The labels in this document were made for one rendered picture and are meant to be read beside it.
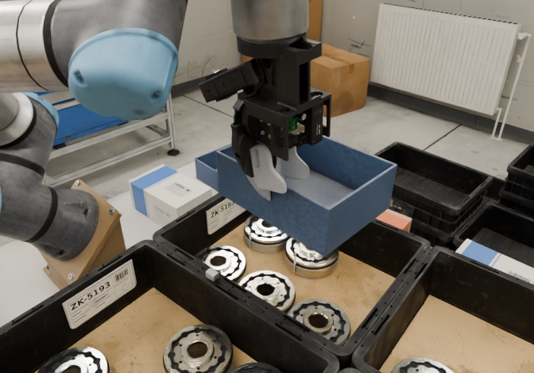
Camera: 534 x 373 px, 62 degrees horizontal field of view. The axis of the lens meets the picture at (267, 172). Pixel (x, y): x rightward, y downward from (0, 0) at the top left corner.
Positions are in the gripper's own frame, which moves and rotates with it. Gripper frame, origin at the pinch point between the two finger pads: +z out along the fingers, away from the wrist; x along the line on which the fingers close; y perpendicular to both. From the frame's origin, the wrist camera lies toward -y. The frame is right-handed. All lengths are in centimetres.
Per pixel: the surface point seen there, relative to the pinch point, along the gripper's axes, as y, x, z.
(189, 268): -12.5, -6.6, 18.5
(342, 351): 14.1, -1.3, 18.8
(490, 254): 15, 49, 36
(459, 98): -87, 270, 108
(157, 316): -16.1, -12.4, 28.1
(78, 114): -197, 43, 70
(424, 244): 10.7, 25.8, 20.8
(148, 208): -57, 9, 39
